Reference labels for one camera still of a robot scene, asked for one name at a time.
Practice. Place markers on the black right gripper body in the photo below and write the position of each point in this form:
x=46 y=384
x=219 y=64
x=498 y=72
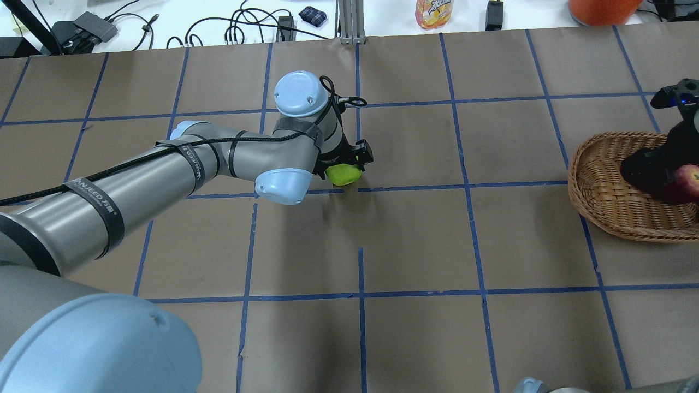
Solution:
x=650 y=166

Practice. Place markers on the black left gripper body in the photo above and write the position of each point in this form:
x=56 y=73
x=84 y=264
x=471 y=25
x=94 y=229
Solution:
x=331 y=160

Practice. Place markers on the green apple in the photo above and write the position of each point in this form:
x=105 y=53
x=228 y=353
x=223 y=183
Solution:
x=341 y=175

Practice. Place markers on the red yellow apple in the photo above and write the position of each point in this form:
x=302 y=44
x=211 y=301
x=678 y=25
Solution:
x=683 y=187

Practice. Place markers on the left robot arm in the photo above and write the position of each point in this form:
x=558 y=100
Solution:
x=61 y=336

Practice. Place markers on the woven wicker basket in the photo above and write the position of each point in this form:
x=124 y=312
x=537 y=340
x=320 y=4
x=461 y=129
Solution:
x=599 y=193

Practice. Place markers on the blue computer mouse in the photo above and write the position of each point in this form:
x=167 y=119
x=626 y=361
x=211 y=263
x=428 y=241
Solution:
x=313 y=16

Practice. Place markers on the orange juice bottle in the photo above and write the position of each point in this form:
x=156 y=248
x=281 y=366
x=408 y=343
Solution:
x=433 y=14

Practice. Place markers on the orange cylindrical container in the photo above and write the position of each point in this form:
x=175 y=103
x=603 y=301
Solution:
x=602 y=13

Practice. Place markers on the black power adapter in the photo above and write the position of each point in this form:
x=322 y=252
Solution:
x=494 y=16

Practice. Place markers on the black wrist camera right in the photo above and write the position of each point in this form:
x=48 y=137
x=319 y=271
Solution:
x=683 y=96

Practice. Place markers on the aluminium frame post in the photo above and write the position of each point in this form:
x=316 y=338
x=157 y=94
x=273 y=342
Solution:
x=350 y=22

